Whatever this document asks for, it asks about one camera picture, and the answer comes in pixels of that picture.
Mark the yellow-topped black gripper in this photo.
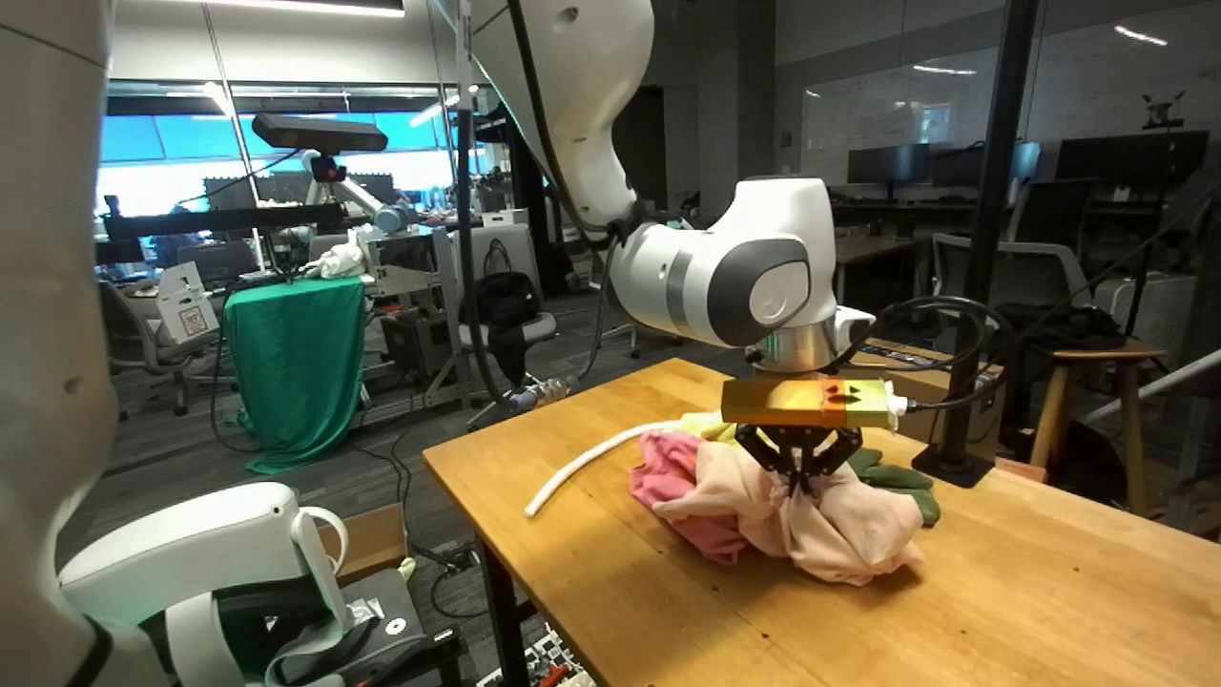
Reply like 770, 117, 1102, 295
721, 374, 910, 477

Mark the dark green cloth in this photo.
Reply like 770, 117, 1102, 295
849, 449, 942, 527

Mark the light pink cloth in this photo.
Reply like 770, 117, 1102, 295
695, 436, 925, 584

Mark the white rope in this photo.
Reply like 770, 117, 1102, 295
525, 420, 690, 523

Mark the yellow-green towel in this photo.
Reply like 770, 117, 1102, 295
679, 413, 736, 444

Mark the magenta pink shirt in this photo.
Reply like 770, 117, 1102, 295
631, 430, 748, 564

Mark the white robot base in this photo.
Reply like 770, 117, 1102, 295
62, 480, 354, 687

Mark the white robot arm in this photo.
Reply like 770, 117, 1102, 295
0, 0, 656, 687

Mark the cardboard box on floor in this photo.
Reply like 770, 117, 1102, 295
853, 340, 1005, 449

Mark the black office chair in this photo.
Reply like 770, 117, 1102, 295
461, 272, 542, 389

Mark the wooden stool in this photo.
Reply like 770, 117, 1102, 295
1030, 347, 1155, 514

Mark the green draped cloth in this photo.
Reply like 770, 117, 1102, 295
226, 279, 366, 477

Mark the black camera stand pole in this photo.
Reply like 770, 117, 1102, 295
915, 0, 1044, 488

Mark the overhead black camera rig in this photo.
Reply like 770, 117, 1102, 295
251, 113, 406, 234

